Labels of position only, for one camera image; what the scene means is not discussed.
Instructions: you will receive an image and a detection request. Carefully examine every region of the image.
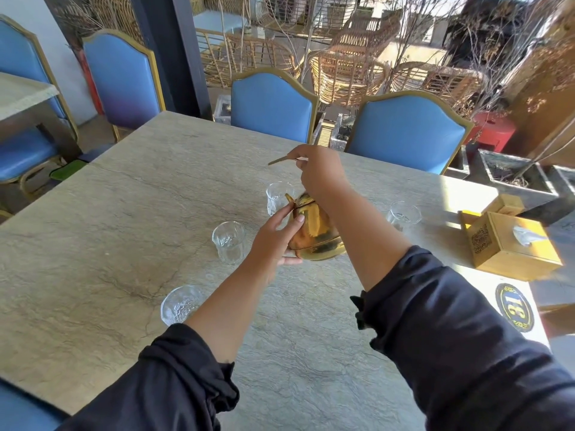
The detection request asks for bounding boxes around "grey concrete planter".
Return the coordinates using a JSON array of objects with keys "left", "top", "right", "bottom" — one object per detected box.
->
[{"left": 477, "top": 149, "right": 559, "bottom": 208}]

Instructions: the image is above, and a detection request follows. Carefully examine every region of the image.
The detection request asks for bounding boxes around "gold teapot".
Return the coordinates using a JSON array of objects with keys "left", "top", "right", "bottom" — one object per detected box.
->
[{"left": 285, "top": 191, "right": 348, "bottom": 262}]

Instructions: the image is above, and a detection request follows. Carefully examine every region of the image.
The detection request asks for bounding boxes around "person's right hand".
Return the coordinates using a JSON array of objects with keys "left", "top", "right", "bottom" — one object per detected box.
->
[{"left": 287, "top": 145, "right": 349, "bottom": 201}]

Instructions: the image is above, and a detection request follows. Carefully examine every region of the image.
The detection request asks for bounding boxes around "person's left hand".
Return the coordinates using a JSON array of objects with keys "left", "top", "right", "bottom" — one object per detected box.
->
[{"left": 247, "top": 204, "right": 306, "bottom": 277}]

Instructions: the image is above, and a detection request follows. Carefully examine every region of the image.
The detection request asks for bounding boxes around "small wooden box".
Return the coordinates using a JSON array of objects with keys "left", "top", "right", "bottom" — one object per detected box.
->
[{"left": 481, "top": 193, "right": 526, "bottom": 217}]

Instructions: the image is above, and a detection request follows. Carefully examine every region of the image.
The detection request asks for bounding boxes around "person's left forearm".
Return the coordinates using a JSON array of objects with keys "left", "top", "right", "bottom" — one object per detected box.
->
[{"left": 56, "top": 253, "right": 281, "bottom": 431}]

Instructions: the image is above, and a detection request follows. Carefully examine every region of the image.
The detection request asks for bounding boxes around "wooden tissue box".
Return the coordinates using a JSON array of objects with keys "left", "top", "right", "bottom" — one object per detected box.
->
[{"left": 460, "top": 210, "right": 563, "bottom": 282}]

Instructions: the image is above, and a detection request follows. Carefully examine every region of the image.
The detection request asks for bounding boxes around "white tissue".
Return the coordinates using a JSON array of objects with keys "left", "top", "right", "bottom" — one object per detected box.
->
[{"left": 512, "top": 226, "right": 549, "bottom": 247}]

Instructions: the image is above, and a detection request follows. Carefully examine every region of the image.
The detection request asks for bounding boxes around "clear drinking glass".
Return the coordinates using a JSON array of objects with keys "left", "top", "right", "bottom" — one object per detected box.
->
[
  {"left": 386, "top": 201, "right": 422, "bottom": 232},
  {"left": 266, "top": 181, "right": 296, "bottom": 217},
  {"left": 160, "top": 285, "right": 208, "bottom": 327},
  {"left": 211, "top": 221, "right": 246, "bottom": 265}
]

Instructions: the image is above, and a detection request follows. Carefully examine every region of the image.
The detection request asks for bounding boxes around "group of rattan chairs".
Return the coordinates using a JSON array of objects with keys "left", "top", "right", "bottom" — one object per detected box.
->
[{"left": 54, "top": 0, "right": 488, "bottom": 119}]

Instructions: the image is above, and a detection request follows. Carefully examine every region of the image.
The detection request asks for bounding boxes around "round black yellow sticker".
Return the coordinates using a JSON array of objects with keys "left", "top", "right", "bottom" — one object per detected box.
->
[{"left": 495, "top": 283, "right": 535, "bottom": 334}]

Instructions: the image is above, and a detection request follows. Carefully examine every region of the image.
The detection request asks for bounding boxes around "red cylinder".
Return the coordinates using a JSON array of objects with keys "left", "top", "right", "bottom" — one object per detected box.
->
[{"left": 73, "top": 46, "right": 105, "bottom": 116}]

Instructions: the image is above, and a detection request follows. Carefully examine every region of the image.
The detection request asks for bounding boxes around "person's right forearm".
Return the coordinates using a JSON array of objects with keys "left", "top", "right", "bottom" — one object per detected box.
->
[{"left": 314, "top": 181, "right": 575, "bottom": 431}]

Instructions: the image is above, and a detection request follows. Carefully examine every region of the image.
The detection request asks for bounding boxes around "blue gold-framed chair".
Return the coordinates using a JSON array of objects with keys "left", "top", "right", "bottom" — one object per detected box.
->
[
  {"left": 229, "top": 67, "right": 320, "bottom": 144},
  {"left": 0, "top": 14, "right": 80, "bottom": 198},
  {"left": 343, "top": 90, "right": 474, "bottom": 176},
  {"left": 82, "top": 29, "right": 166, "bottom": 144},
  {"left": 0, "top": 378, "right": 70, "bottom": 431}
]

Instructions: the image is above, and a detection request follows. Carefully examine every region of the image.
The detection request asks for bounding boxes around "stone-top side table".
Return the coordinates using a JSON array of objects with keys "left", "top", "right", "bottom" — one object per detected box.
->
[{"left": 0, "top": 72, "right": 83, "bottom": 163}]

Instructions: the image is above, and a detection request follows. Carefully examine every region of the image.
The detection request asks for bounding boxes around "green mat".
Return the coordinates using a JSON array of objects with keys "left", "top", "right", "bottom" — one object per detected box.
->
[{"left": 49, "top": 159, "right": 89, "bottom": 181}]

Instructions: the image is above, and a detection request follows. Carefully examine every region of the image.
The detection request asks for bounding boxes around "red stool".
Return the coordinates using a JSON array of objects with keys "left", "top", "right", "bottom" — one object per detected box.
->
[{"left": 464, "top": 111, "right": 517, "bottom": 154}]

